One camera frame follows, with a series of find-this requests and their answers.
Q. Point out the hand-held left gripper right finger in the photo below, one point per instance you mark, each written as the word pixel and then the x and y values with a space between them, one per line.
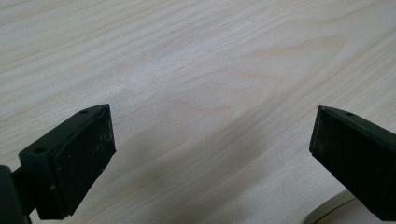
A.
pixel 358 155

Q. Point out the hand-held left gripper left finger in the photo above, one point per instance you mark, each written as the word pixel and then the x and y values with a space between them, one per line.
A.
pixel 77 161

